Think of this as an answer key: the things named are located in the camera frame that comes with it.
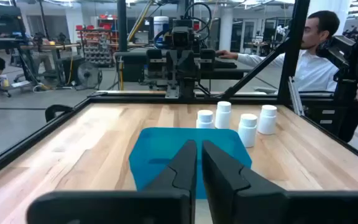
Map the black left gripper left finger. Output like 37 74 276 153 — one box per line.
143 139 198 197

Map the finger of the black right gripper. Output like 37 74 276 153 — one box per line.
180 52 196 80
165 52 181 82

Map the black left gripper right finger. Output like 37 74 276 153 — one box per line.
201 140 287 200

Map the white plastic pill bottle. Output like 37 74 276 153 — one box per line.
237 113 259 148
257 104 278 136
214 101 232 130
196 109 215 129

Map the blue plastic basket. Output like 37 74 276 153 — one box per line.
128 126 253 200

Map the white cylindrical container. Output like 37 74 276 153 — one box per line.
153 16 170 38

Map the white building column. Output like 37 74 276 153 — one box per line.
218 6 234 52

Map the shelf with red bins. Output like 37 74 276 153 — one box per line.
75 14 119 68

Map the grey round floor fan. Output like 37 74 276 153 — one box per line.
75 61 103 90

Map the wooden top workbench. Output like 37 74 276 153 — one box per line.
19 42 82 85

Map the black control box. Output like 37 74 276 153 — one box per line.
303 99 343 138

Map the person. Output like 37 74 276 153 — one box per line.
216 10 341 93

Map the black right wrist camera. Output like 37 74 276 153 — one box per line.
171 19 195 50

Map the yellow hanging hose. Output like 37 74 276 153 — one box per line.
126 0 155 43

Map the black metal table frame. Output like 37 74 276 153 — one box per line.
0 0 358 184

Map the silver aluminium bracket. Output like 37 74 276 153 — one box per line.
287 76 306 116

